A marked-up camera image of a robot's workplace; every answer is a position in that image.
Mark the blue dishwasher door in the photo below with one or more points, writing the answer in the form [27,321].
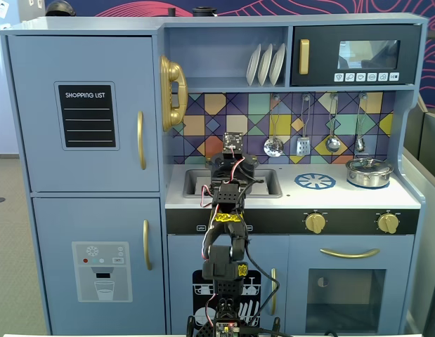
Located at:
[182,281]

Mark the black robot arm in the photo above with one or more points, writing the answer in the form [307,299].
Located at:
[222,263]

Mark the blue upper fridge door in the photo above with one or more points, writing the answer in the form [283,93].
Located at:
[38,116]

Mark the steel ladle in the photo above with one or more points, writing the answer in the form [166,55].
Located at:
[332,144]

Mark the blue lower fridge door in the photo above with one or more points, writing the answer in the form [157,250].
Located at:
[55,224]

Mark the black microwave door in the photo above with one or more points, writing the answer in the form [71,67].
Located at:
[322,52]

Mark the blue fridge door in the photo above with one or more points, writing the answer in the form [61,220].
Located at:
[55,224]
[38,116]

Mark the steel pot lid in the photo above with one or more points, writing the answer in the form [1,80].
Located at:
[368,165]

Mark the steel toy pot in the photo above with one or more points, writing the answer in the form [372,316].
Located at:
[368,179]

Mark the black dome object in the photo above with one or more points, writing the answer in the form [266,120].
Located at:
[60,8]

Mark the gray cabinet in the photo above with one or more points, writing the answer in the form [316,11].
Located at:
[428,147]

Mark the steel skimmer spoon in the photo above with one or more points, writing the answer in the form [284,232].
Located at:
[273,147]

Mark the white toy plate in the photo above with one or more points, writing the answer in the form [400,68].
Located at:
[265,65]
[277,63]
[253,66]

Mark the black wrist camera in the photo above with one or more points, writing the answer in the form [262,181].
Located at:
[232,140]

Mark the blue toy kitchen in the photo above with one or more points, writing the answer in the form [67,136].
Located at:
[97,24]

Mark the steel slotted spatula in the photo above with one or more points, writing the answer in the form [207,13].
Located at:
[303,146]

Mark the gold toy telephone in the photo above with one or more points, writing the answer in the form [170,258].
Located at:
[171,70]

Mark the blue oven door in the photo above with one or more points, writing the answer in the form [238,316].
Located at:
[298,298]

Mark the steel serving spoon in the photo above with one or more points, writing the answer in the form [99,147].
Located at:
[360,144]

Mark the small black cylinder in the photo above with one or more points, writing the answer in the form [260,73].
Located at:
[171,11]

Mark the black round container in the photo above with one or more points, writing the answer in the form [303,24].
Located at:
[204,12]

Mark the gold stove knob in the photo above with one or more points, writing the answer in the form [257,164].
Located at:
[388,223]
[315,223]

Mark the gray toy sink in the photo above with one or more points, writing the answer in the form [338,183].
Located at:
[270,182]

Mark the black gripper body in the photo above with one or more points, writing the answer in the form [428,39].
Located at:
[227,169]

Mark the black shopping list board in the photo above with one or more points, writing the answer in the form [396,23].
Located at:
[86,126]

